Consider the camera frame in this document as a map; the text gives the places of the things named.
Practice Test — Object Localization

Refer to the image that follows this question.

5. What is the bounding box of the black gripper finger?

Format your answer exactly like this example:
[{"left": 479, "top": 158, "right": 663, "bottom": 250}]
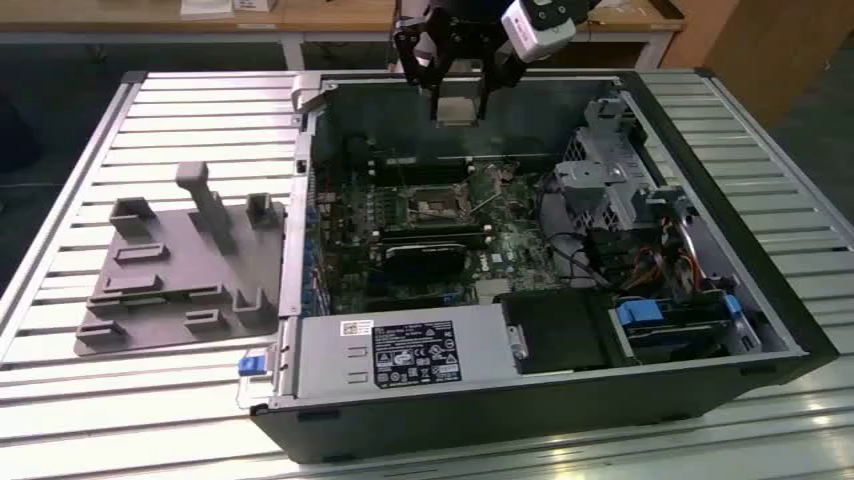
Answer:
[
  {"left": 419, "top": 7, "right": 459, "bottom": 120},
  {"left": 474, "top": 42, "right": 530, "bottom": 121}
]

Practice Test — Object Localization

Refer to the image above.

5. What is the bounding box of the silver CPU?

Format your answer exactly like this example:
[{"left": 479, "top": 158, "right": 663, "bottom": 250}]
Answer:
[{"left": 437, "top": 74, "right": 483, "bottom": 129}]

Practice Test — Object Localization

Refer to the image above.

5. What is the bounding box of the black RAM slot bank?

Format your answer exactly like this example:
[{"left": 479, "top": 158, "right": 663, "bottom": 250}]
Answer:
[{"left": 370, "top": 155, "right": 473, "bottom": 185}]

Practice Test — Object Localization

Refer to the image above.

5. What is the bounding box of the CPU socket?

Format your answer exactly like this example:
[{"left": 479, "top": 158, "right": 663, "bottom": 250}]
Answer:
[{"left": 403, "top": 184, "right": 473, "bottom": 225}]

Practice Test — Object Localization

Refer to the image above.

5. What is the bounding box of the black drive cover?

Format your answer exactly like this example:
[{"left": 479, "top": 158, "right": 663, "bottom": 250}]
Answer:
[{"left": 498, "top": 289, "right": 626, "bottom": 375}]

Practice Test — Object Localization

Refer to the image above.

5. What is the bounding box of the metal disk bay cage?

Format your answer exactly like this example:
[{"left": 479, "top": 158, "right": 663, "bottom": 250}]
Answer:
[{"left": 553, "top": 97, "right": 675, "bottom": 231}]

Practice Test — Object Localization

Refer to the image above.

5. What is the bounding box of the black RAM stick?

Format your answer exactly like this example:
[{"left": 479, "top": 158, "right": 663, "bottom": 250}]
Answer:
[
  {"left": 381, "top": 232, "right": 487, "bottom": 247},
  {"left": 378, "top": 223, "right": 483, "bottom": 236}
]

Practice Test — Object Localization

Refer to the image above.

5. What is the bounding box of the green motherboard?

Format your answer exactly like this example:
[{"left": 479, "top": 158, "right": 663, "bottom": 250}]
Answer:
[{"left": 303, "top": 159, "right": 575, "bottom": 319}]

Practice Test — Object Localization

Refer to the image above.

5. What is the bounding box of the wooden cabinet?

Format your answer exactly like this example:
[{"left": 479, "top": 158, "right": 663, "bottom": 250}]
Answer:
[{"left": 659, "top": 0, "right": 854, "bottom": 130}]

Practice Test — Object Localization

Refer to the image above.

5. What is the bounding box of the black graphics card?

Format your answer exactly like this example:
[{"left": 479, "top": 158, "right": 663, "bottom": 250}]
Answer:
[{"left": 379, "top": 242, "right": 469, "bottom": 284}]

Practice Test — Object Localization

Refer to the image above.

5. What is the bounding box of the small silver heat sink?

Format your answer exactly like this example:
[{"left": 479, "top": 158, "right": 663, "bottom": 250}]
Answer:
[{"left": 474, "top": 279, "right": 513, "bottom": 305}]

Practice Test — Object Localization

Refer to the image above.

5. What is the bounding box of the wooden desk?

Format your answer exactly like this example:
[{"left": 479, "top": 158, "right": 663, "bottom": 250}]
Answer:
[{"left": 0, "top": 0, "right": 687, "bottom": 71}]

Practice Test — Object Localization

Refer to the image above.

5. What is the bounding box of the blue disk carrier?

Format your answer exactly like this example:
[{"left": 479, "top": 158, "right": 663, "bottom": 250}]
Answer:
[{"left": 614, "top": 297, "right": 733, "bottom": 366}]

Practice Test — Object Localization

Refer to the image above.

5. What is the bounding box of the grey parts rack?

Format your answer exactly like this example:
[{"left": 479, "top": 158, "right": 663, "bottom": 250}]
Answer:
[{"left": 71, "top": 162, "right": 290, "bottom": 357}]

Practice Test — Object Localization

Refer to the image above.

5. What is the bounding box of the grey power supply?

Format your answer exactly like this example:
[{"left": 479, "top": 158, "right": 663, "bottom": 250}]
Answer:
[{"left": 283, "top": 305, "right": 529, "bottom": 401}]

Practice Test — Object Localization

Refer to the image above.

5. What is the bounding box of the black PC case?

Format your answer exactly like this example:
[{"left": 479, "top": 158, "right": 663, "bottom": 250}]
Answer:
[{"left": 250, "top": 68, "right": 841, "bottom": 464}]

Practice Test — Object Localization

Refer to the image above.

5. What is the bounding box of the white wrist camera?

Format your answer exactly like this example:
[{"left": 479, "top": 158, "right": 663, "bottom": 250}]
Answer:
[{"left": 499, "top": 0, "right": 579, "bottom": 65}]

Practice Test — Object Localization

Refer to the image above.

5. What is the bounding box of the black wire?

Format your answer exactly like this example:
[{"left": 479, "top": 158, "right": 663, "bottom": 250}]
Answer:
[{"left": 543, "top": 232, "right": 615, "bottom": 291}]

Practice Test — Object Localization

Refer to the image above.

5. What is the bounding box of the orange yellow wire bundle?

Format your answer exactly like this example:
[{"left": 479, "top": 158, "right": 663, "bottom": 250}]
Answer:
[{"left": 626, "top": 244, "right": 706, "bottom": 291}]

